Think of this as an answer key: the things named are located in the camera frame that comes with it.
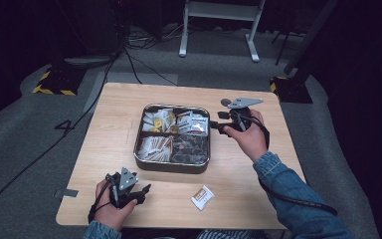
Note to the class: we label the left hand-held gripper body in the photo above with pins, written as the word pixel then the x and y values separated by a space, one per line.
pixel 124 187

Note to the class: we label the black yellow striped stand base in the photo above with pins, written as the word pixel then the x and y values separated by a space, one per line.
pixel 291 91
pixel 58 82

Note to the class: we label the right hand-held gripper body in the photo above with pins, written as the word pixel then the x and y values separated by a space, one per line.
pixel 240 116

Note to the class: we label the square metal compartment tin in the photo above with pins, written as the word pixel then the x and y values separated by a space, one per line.
pixel 139 161

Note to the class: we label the person's right hand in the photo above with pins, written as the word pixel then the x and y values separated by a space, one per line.
pixel 250 141

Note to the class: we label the pile of dark packets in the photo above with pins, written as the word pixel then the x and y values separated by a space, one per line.
pixel 189 148

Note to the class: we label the person's left hand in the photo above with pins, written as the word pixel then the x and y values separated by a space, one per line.
pixel 112 214

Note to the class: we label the white metal stand frame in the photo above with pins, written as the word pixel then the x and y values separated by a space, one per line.
pixel 224 11

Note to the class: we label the grey round stand base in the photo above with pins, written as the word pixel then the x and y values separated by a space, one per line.
pixel 89 60

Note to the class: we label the pile of white brown sticks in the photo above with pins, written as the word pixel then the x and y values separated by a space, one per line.
pixel 155 148

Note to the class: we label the pile of white yellow packets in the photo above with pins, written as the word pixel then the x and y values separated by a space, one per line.
pixel 157 121

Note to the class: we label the white sachet with brown label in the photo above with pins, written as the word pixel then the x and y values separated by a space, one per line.
pixel 203 198

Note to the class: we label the black tripod stand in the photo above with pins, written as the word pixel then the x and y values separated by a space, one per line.
pixel 283 46

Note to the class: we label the grey tape tab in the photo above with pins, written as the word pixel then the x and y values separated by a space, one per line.
pixel 68 193

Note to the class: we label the dark slanted stand pole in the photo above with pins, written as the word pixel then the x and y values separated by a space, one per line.
pixel 306 40

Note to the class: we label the pile of white red packets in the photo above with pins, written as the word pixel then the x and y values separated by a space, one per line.
pixel 194 123

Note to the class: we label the person's striped clothing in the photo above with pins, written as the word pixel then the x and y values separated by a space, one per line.
pixel 229 234

